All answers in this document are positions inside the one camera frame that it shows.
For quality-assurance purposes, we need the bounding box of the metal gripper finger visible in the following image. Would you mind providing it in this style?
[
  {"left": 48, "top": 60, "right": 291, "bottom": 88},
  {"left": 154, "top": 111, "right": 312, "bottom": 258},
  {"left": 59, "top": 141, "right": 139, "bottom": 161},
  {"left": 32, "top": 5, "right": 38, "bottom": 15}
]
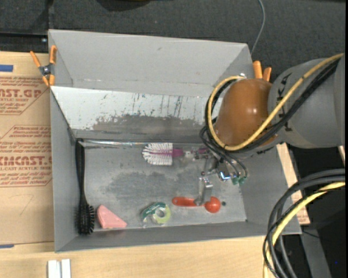
[
  {"left": 195, "top": 175, "right": 215, "bottom": 207},
  {"left": 185, "top": 148, "right": 211, "bottom": 160}
]

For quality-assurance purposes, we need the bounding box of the black hair brush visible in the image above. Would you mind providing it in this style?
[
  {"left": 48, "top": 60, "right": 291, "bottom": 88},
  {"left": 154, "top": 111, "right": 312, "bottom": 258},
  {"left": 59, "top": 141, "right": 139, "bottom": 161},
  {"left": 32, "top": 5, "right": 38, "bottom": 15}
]
[{"left": 74, "top": 139, "right": 96, "bottom": 236}]

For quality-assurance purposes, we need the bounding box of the white bottle brush purple handle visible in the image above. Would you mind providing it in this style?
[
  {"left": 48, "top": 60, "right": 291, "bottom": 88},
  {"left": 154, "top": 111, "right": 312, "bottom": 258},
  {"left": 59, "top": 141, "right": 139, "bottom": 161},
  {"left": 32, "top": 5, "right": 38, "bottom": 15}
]
[{"left": 142, "top": 142, "right": 193, "bottom": 166}]

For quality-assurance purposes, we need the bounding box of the pink wedge sponge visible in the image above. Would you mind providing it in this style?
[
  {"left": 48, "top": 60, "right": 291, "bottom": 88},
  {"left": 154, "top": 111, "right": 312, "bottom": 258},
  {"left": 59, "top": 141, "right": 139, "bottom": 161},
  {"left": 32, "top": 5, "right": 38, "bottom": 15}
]
[{"left": 96, "top": 204, "right": 128, "bottom": 229}]

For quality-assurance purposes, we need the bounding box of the red spoon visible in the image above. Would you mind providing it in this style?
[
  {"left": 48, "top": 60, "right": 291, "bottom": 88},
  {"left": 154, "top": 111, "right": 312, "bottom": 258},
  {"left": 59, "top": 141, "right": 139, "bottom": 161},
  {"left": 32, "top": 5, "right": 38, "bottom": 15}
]
[{"left": 171, "top": 196, "right": 222, "bottom": 214}]

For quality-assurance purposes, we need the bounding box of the green tape dispenser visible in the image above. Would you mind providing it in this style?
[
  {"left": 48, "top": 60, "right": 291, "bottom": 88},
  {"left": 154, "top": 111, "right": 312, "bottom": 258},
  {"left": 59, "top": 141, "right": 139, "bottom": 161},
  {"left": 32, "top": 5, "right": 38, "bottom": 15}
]
[{"left": 140, "top": 202, "right": 172, "bottom": 225}]

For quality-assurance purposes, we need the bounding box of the brown cardboard board red print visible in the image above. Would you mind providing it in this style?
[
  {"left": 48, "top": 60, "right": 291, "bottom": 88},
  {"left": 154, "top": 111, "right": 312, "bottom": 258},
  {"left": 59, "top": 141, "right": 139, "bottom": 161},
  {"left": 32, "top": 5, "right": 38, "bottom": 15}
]
[{"left": 0, "top": 50, "right": 56, "bottom": 246}]

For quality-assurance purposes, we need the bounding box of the grey metal bin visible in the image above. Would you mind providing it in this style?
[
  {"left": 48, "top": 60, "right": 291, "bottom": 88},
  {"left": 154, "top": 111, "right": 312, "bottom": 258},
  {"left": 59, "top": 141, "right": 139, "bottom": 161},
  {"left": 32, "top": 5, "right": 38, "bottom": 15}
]
[{"left": 48, "top": 29, "right": 303, "bottom": 253}]

